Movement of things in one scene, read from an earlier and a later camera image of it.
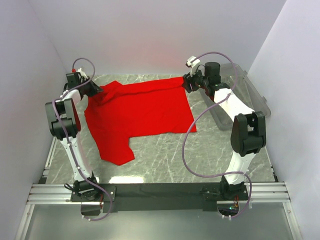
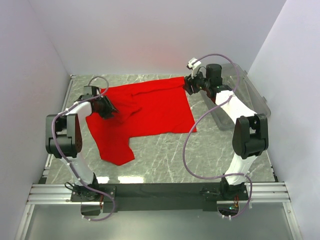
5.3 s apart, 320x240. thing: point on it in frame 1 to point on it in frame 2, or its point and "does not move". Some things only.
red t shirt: x=120 y=111 does not move
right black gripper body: x=196 y=81 does not move
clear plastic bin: x=233 y=76 does not move
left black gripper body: x=89 y=89 to x=105 y=107
